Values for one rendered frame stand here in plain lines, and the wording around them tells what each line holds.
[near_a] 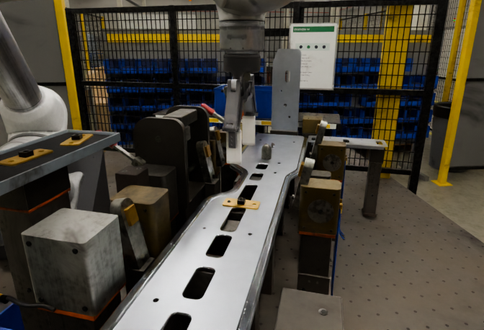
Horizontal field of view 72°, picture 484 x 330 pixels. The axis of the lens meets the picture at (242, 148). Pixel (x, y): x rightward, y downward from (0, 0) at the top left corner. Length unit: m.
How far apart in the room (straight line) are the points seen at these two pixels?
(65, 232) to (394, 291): 0.86
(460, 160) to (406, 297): 3.04
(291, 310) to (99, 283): 0.26
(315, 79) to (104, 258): 1.37
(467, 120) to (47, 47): 3.86
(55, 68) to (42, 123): 2.05
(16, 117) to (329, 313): 0.99
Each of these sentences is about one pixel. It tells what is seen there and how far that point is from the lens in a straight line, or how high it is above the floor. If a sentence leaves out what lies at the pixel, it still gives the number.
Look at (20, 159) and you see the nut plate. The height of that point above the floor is 1.16.
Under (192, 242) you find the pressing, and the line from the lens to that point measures 0.65.
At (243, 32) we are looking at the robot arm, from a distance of 0.65.
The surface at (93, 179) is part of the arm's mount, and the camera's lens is 1.29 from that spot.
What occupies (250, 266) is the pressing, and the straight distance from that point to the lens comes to 0.59.
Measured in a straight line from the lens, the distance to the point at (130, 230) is 0.59.
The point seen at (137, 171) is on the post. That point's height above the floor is 1.10.
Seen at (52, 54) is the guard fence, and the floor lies 1.29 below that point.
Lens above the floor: 1.35
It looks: 17 degrees down
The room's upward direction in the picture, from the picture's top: straight up
